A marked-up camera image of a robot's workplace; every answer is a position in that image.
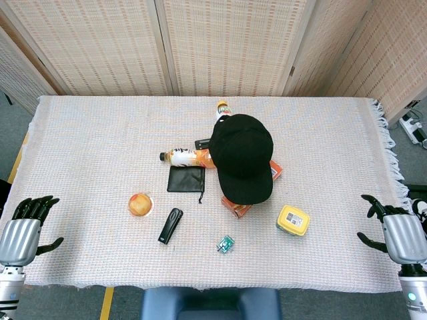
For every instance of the woven folding screen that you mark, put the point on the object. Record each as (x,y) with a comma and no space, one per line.
(213,46)

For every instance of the black stapler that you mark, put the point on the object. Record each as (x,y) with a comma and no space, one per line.
(170,225)

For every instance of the orange cardboard box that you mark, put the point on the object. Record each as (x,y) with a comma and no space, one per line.
(238,208)

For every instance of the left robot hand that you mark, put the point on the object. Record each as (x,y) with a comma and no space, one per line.
(20,238)

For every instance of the yellow lidded container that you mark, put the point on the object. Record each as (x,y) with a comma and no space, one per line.
(292,221)

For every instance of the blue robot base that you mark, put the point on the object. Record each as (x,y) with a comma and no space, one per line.
(210,303)

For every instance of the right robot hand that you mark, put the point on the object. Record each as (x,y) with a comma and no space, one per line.
(397,238)

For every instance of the small green packet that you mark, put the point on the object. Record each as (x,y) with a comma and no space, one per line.
(225,244)

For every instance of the white power strip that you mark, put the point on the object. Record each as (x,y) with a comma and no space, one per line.
(412,128)

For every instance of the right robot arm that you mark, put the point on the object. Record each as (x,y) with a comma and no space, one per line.
(413,290)

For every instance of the white woven tablecloth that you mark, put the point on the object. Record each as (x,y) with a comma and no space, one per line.
(100,200)

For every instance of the small black device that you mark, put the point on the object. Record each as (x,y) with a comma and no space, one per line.
(201,144)

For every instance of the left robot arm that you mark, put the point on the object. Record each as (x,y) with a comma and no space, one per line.
(9,291)

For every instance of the orange drink bottle lying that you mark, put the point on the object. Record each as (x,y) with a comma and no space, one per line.
(187,157)

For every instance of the bottle with yellow cap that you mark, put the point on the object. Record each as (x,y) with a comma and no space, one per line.
(223,111)

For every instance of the fruit jelly cup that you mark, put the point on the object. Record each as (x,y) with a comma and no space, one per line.
(141,204)

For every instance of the black baseball cap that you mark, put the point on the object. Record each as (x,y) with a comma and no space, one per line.
(241,160)

